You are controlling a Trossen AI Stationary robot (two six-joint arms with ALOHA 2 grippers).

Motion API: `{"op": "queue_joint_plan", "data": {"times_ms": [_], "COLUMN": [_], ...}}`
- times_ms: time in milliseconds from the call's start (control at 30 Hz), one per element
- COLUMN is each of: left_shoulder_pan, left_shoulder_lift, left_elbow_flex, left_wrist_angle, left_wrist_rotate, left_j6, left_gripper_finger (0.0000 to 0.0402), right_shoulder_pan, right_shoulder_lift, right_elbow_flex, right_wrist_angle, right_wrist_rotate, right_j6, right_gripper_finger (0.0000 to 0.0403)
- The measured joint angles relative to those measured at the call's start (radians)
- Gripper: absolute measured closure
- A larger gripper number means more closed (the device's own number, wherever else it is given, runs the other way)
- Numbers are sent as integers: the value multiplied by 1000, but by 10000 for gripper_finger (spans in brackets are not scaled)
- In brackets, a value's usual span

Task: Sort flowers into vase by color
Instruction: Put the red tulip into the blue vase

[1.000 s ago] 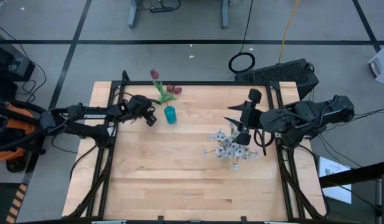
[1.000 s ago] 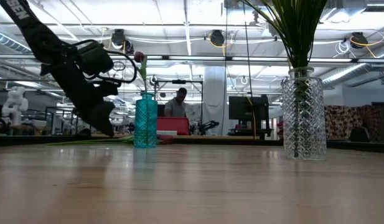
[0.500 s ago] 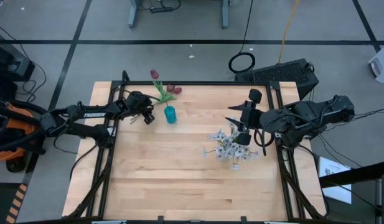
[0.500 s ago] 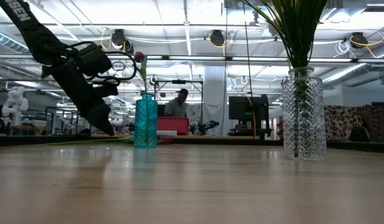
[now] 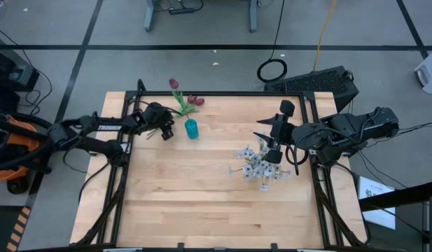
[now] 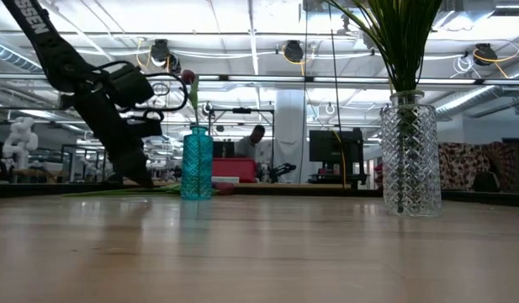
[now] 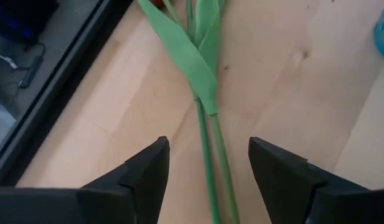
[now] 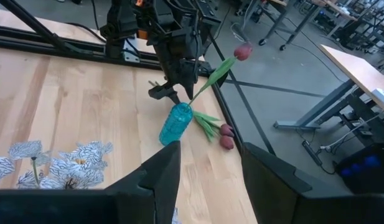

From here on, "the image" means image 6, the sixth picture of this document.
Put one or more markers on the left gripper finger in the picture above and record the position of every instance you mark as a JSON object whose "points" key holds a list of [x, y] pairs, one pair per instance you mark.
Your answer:
{"points": [[137, 170]]}

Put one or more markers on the dark red artificial tulip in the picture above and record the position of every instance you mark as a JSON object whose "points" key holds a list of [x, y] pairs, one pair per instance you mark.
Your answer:
{"points": [[168, 189]]}

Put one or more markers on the clear glass vase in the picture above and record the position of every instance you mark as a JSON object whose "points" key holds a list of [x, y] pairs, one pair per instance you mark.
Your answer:
{"points": [[427, 168]]}

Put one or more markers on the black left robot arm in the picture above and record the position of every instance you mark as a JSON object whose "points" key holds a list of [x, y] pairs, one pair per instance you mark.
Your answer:
{"points": [[44, 38]]}

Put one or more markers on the black background robot arm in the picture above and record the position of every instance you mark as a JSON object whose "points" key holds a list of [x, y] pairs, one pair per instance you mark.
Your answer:
{"points": [[280, 170]]}

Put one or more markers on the teal glass vase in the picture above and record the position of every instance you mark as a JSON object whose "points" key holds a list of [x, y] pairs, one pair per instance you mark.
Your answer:
{"points": [[189, 168]]}

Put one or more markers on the white robot figure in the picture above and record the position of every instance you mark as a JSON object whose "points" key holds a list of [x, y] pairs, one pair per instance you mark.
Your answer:
{"points": [[19, 139]]}

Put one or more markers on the red box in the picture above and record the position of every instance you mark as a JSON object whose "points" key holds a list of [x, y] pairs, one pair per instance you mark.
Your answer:
{"points": [[234, 168]]}

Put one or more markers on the person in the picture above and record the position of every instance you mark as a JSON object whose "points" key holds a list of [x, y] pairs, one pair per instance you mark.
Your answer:
{"points": [[247, 147]]}

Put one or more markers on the long horizontal light bar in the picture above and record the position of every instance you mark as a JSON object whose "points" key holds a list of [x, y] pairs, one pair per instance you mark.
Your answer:
{"points": [[263, 78]]}

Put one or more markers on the black monitor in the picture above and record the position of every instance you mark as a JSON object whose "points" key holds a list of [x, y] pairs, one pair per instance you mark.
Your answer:
{"points": [[335, 145]]}

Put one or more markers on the floral patterned cloth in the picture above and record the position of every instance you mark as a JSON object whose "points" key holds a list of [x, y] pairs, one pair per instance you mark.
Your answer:
{"points": [[461, 164]]}

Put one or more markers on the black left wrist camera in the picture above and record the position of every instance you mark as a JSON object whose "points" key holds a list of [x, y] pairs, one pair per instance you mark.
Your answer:
{"points": [[130, 84]]}

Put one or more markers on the black camera stand frame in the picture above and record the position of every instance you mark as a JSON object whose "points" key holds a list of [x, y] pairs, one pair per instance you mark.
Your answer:
{"points": [[242, 110]]}

